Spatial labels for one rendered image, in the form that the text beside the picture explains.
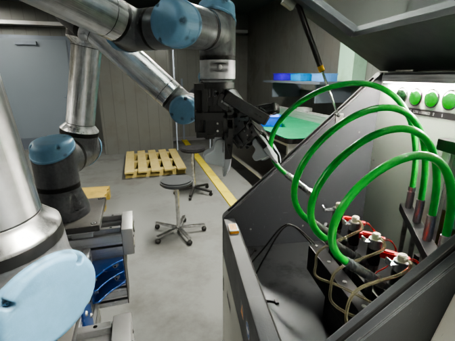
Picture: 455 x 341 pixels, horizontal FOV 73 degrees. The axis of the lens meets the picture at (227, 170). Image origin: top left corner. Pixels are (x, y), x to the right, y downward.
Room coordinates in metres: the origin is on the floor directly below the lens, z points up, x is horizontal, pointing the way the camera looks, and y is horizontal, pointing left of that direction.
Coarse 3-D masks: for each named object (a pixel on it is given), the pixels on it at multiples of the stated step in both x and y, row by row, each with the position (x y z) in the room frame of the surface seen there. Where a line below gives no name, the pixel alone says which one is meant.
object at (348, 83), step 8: (320, 88) 0.81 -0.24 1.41; (328, 88) 0.80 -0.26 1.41; (336, 88) 0.80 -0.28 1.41; (376, 88) 0.78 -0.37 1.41; (384, 88) 0.77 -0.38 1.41; (304, 96) 0.82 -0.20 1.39; (312, 96) 0.81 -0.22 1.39; (392, 96) 0.77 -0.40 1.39; (296, 104) 0.82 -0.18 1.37; (400, 104) 0.76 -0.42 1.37; (288, 112) 0.83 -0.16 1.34; (280, 120) 0.83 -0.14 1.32; (408, 120) 0.76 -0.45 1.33; (272, 136) 0.84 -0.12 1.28; (272, 144) 0.84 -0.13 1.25; (416, 144) 0.75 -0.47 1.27; (272, 160) 0.84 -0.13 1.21; (416, 160) 0.75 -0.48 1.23; (280, 168) 0.83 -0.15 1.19; (416, 168) 0.75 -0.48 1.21; (416, 176) 0.75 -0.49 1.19
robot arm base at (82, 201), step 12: (48, 192) 0.79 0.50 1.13; (60, 192) 0.80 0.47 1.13; (72, 192) 0.82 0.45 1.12; (84, 192) 0.88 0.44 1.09; (48, 204) 0.79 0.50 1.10; (60, 204) 0.79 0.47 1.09; (72, 204) 0.82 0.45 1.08; (84, 204) 0.84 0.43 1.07; (72, 216) 0.80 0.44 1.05; (84, 216) 0.83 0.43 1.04
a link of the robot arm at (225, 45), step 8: (208, 0) 0.65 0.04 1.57; (216, 0) 0.64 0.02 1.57; (224, 0) 0.66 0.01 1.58; (208, 8) 0.71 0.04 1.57; (216, 8) 0.64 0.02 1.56; (224, 8) 0.65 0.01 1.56; (232, 8) 0.66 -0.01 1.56; (224, 16) 0.65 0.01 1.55; (232, 16) 0.66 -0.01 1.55; (224, 24) 0.63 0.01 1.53; (232, 24) 0.66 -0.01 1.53; (224, 32) 0.63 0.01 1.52; (232, 32) 0.66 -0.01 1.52; (224, 40) 0.64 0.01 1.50; (232, 40) 0.66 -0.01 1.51; (216, 48) 0.64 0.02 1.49; (224, 48) 0.65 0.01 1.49; (232, 48) 0.66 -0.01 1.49; (200, 56) 0.67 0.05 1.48; (208, 56) 0.65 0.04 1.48; (216, 56) 0.64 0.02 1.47; (224, 56) 0.65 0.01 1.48; (232, 56) 0.66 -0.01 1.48
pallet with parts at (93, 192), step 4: (84, 188) 3.44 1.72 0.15; (88, 188) 3.44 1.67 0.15; (92, 188) 3.44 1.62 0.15; (96, 188) 3.44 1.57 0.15; (100, 188) 3.44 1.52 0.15; (104, 188) 3.44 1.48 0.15; (108, 188) 3.46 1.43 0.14; (88, 192) 3.31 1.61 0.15; (92, 192) 3.31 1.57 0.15; (96, 192) 3.31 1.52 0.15; (100, 192) 3.31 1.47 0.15; (104, 192) 3.31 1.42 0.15; (108, 192) 3.45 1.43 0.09; (88, 196) 3.18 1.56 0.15; (92, 196) 3.18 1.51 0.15; (96, 196) 3.18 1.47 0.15; (100, 196) 3.18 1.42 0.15; (104, 196) 3.20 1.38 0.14; (108, 196) 3.44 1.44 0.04
